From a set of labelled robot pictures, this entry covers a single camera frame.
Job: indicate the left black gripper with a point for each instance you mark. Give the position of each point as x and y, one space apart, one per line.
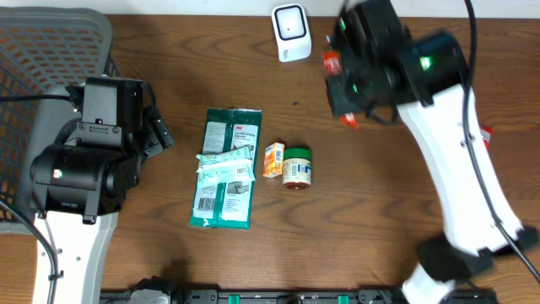
153 130

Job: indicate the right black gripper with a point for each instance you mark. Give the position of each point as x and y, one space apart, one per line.
348 102

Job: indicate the red instant coffee stick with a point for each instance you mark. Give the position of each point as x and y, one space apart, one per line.
340 100

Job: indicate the green 3M gloves package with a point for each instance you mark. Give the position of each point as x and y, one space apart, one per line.
227 205

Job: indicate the green lid jar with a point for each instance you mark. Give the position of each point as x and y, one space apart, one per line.
297 169

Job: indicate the red snack bag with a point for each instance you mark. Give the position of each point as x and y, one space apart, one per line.
486 133

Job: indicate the orange snack packet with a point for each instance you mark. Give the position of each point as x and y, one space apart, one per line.
273 160

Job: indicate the pale green wipes pack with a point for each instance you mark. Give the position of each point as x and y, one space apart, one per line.
232 166

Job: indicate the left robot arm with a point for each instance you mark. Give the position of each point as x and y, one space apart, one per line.
86 156

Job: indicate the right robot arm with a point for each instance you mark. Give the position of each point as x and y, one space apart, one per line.
427 84

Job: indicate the white barcode scanner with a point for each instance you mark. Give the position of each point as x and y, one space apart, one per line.
292 32

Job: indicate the grey plastic mesh basket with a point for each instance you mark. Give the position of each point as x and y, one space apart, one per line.
42 51

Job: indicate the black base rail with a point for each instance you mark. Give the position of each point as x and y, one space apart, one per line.
364 296

